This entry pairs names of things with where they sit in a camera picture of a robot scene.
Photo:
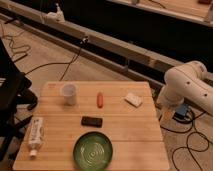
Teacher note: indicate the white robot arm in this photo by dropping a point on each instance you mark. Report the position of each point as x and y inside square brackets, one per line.
[187, 81]

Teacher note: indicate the orange carrot toy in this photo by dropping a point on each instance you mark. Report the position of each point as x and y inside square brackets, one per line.
[100, 100]

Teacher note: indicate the white sponge block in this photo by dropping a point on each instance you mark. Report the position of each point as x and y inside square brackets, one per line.
[133, 99]

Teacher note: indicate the white plastic cup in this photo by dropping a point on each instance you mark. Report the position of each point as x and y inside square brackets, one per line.
[68, 92]

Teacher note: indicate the black remote control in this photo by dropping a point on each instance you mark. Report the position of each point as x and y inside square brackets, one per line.
[91, 121]

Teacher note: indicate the green glass plate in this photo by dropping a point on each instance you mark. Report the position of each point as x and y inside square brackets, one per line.
[93, 151]

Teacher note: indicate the blue power box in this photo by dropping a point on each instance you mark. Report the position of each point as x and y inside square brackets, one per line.
[181, 111]

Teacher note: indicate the white toothpaste tube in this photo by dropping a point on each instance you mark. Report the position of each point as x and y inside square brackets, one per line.
[36, 135]

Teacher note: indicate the black office chair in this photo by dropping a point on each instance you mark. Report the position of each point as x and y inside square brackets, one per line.
[14, 90]

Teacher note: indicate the grey metal rail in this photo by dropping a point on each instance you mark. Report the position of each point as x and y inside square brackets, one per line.
[142, 42]

